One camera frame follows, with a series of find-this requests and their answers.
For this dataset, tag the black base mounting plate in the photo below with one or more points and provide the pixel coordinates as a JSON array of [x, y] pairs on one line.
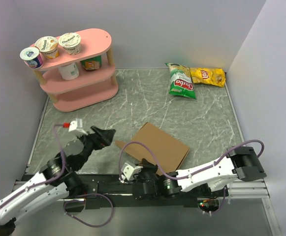
[[96, 201]]

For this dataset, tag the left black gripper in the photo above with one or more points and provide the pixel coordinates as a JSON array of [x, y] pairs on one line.
[[106, 136]]

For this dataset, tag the green snack cup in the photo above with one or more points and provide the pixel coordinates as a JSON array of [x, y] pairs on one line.
[[92, 64]]

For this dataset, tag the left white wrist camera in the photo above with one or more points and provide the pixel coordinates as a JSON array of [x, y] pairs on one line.
[[75, 127]]

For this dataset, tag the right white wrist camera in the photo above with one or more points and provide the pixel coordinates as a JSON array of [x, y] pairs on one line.
[[128, 171]]

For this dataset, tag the yellow Lays chips bag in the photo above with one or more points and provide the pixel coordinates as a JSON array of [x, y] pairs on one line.
[[208, 76]]

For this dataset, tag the blue white yogurt cup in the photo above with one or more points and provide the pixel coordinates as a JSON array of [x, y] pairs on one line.
[[31, 56]]

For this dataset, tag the orange Chobani yogurt cup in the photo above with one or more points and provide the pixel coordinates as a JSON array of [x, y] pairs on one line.
[[48, 46]]

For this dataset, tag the white Chobani yogurt cup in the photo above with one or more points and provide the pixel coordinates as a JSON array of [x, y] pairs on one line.
[[71, 42]]

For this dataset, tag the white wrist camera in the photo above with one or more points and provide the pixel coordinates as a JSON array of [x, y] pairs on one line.
[[75, 127], [128, 171]]

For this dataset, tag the green Chuba chips bag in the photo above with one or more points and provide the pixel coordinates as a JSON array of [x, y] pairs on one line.
[[180, 81]]

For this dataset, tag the pink three-tier shelf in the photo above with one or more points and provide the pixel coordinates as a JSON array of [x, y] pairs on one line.
[[89, 87]]

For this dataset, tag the brown cardboard box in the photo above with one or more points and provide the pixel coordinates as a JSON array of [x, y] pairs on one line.
[[169, 151]]

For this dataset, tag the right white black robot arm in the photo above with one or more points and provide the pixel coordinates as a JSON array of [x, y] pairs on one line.
[[208, 180]]

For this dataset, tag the white plastic cup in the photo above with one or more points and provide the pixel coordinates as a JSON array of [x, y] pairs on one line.
[[69, 72]]

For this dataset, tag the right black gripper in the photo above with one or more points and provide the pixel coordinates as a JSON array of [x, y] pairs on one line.
[[146, 165]]

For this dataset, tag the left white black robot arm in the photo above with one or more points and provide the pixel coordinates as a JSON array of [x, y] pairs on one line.
[[57, 179]]

